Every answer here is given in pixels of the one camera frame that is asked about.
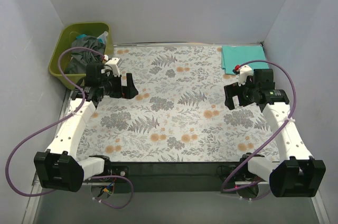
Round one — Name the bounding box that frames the purple cable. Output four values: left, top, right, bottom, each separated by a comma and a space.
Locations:
220, 59, 297, 201
5, 47, 134, 209

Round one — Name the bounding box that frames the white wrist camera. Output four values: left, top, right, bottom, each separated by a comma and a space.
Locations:
234, 65, 253, 86
105, 58, 122, 77

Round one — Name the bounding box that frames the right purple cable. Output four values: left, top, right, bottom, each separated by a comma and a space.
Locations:
220, 59, 297, 201

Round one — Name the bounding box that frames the teal cloth in bin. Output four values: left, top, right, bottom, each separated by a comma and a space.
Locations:
76, 34, 87, 40

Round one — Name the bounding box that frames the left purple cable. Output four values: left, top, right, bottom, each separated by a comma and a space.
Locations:
5, 47, 134, 209

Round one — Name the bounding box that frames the dark grey t shirt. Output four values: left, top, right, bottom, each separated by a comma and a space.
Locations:
64, 35, 106, 74

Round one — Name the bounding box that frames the floral patterned table mat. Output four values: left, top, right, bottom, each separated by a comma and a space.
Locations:
77, 45, 279, 162

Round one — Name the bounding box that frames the green plastic laundry bin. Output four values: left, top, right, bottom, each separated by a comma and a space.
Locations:
48, 22, 114, 91

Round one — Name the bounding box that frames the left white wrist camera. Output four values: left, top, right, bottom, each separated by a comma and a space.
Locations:
105, 58, 122, 77

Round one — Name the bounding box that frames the white plastic bag in bin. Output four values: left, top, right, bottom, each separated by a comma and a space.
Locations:
97, 31, 109, 45

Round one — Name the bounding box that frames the folded teal t shirt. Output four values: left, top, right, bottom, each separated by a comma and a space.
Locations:
221, 45, 266, 75

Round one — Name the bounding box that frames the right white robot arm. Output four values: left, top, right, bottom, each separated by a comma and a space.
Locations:
221, 66, 326, 198

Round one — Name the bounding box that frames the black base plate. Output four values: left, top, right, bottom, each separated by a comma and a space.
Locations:
81, 162, 271, 193

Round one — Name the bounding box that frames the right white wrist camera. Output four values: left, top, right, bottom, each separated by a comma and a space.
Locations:
234, 65, 253, 86

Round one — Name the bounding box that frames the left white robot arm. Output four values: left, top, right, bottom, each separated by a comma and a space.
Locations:
34, 58, 138, 192

